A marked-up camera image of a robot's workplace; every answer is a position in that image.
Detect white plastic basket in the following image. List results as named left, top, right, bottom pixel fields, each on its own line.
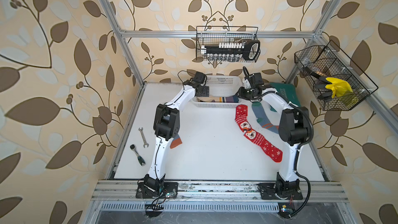
left=191, top=75, right=242, bottom=108

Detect red bear sock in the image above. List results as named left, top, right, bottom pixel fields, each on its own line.
left=235, top=104, right=251, bottom=132
left=243, top=128, right=283, bottom=163

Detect blue green toe sock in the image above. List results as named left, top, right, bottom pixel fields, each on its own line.
left=251, top=102, right=279, bottom=134

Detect blue orange striped sock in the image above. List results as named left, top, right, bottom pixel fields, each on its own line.
left=170, top=134, right=182, bottom=149

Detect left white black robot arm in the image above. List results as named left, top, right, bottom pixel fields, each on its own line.
left=144, top=72, right=209, bottom=195

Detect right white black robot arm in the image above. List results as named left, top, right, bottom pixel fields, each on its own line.
left=235, top=67, right=314, bottom=199

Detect green plastic tool case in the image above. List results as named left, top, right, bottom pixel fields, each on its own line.
left=269, top=83, right=301, bottom=107

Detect socket set holder black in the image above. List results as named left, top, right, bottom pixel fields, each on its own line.
left=198, top=40, right=261, bottom=62

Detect black pliers in basket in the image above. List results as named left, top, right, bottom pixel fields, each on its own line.
left=304, top=66, right=333, bottom=101

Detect yellow rubber glove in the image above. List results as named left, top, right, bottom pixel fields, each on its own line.
left=325, top=77, right=353, bottom=98

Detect silver open-end wrench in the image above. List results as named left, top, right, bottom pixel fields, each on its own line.
left=138, top=127, right=149, bottom=148

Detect ratchet wrench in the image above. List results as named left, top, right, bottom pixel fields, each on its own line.
left=130, top=144, right=146, bottom=167

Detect black wire basket back wall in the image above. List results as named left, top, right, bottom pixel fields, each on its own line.
left=195, top=26, right=261, bottom=63

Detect black wire basket wall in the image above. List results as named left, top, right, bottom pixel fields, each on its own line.
left=294, top=40, right=379, bottom=111
left=195, top=26, right=261, bottom=63

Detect black wire basket right wall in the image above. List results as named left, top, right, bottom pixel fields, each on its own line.
left=294, top=40, right=379, bottom=111

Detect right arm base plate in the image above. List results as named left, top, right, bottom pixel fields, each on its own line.
left=257, top=181, right=303, bottom=200

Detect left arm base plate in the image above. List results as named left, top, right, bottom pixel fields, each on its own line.
left=135, top=181, right=178, bottom=199

